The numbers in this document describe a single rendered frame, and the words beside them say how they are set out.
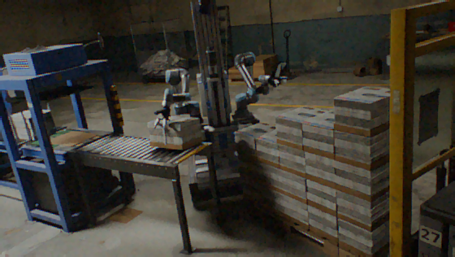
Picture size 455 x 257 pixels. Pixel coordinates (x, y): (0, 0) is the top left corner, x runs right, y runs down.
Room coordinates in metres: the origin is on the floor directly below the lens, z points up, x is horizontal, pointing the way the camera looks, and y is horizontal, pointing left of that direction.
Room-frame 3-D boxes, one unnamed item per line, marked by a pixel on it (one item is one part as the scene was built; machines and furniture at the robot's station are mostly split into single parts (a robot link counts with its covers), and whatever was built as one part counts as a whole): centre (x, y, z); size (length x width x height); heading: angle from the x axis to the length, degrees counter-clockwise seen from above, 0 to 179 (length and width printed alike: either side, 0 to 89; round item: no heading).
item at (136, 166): (3.32, 1.01, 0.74); 1.34 x 0.05 x 0.12; 56
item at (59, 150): (4.10, 1.71, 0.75); 0.70 x 0.65 x 0.10; 56
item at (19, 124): (4.42, 2.19, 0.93); 0.38 x 0.30 x 0.26; 56
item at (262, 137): (3.17, -0.54, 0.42); 1.17 x 0.39 x 0.83; 35
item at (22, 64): (4.10, 1.71, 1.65); 0.60 x 0.45 x 0.20; 146
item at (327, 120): (2.82, -0.78, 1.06); 0.37 x 0.28 x 0.01; 126
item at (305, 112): (3.06, -0.62, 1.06); 0.37 x 0.29 x 0.01; 125
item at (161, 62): (11.46, 1.62, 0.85); 1.21 x 0.83 x 1.71; 56
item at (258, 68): (10.08, -0.82, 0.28); 1.20 x 0.83 x 0.57; 56
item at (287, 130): (3.06, -0.62, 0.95); 0.38 x 0.29 x 0.23; 125
